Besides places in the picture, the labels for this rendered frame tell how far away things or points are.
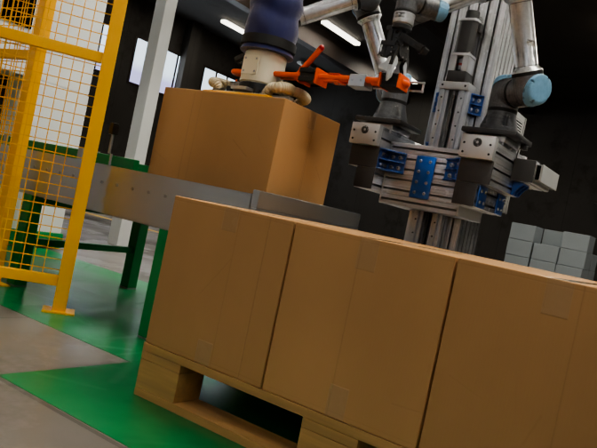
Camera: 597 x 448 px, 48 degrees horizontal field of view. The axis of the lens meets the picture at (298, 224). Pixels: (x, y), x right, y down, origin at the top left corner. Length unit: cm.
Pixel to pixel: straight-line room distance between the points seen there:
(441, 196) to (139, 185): 121
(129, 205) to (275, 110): 67
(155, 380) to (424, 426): 75
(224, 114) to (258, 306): 110
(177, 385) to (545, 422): 91
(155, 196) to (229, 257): 89
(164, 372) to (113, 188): 107
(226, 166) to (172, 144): 30
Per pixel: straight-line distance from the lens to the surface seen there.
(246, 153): 243
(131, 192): 260
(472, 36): 304
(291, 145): 244
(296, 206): 237
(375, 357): 144
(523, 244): 993
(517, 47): 272
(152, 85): 561
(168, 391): 180
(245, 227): 163
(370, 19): 319
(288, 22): 271
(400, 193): 285
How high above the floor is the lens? 57
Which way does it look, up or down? 1 degrees down
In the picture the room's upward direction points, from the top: 12 degrees clockwise
